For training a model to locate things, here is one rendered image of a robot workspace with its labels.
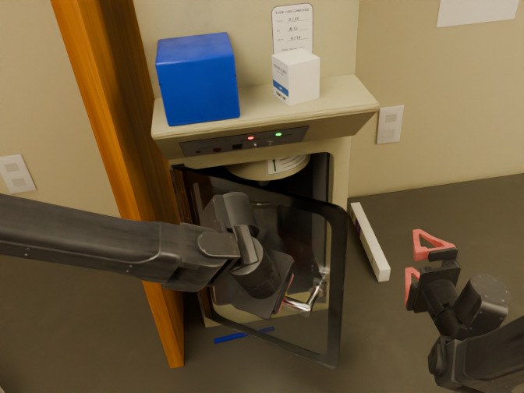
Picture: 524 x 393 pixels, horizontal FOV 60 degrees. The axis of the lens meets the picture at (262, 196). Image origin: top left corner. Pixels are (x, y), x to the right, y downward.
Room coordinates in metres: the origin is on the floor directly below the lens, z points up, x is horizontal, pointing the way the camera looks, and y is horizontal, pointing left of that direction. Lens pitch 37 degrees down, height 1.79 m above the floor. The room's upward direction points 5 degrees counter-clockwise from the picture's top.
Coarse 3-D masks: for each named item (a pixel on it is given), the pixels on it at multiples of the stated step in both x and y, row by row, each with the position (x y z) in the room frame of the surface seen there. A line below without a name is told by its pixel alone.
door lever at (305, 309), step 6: (312, 288) 0.51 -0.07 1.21; (318, 288) 0.51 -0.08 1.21; (312, 294) 0.50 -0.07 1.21; (318, 294) 0.51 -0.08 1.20; (288, 300) 0.49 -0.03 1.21; (294, 300) 0.49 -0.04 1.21; (312, 300) 0.49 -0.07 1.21; (282, 306) 0.49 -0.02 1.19; (288, 306) 0.49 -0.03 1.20; (294, 306) 0.48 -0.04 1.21; (300, 306) 0.48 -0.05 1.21; (306, 306) 0.48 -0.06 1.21; (312, 306) 0.48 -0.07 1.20; (300, 312) 0.47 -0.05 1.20; (306, 312) 0.47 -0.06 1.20
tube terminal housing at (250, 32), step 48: (144, 0) 0.66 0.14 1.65; (192, 0) 0.67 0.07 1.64; (240, 0) 0.67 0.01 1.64; (288, 0) 0.68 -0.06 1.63; (336, 0) 0.69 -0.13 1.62; (144, 48) 0.66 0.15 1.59; (240, 48) 0.67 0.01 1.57; (336, 48) 0.69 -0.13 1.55; (288, 144) 0.68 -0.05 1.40; (336, 144) 0.69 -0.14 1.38; (336, 192) 0.69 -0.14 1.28
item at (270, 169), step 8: (264, 160) 0.70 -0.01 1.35; (272, 160) 0.70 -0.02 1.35; (280, 160) 0.70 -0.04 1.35; (288, 160) 0.71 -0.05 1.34; (296, 160) 0.72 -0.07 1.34; (304, 160) 0.73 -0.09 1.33; (232, 168) 0.72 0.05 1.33; (240, 168) 0.71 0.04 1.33; (248, 168) 0.70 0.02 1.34; (256, 168) 0.70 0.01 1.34; (264, 168) 0.70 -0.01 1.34; (272, 168) 0.69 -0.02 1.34; (280, 168) 0.70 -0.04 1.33; (288, 168) 0.70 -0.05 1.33; (296, 168) 0.71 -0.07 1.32; (240, 176) 0.70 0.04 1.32; (248, 176) 0.70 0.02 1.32; (256, 176) 0.69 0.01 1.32; (264, 176) 0.69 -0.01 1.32; (272, 176) 0.69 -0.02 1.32; (280, 176) 0.69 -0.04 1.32
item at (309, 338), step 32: (192, 192) 0.63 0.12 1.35; (224, 192) 0.60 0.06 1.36; (256, 192) 0.57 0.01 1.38; (288, 224) 0.54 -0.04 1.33; (320, 224) 0.51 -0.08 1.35; (320, 256) 0.51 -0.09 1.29; (224, 288) 0.61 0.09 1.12; (288, 288) 0.54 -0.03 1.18; (320, 288) 0.51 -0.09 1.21; (224, 320) 0.62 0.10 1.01; (256, 320) 0.58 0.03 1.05; (288, 320) 0.54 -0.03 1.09; (320, 320) 0.51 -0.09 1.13; (320, 352) 0.51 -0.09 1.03
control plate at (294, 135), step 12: (264, 132) 0.58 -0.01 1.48; (276, 132) 0.59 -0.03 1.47; (288, 132) 0.60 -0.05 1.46; (300, 132) 0.60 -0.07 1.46; (180, 144) 0.57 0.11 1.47; (192, 144) 0.58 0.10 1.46; (204, 144) 0.59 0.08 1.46; (216, 144) 0.60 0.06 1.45; (228, 144) 0.61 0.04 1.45; (252, 144) 0.62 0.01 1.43; (264, 144) 0.63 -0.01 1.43; (276, 144) 0.64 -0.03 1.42
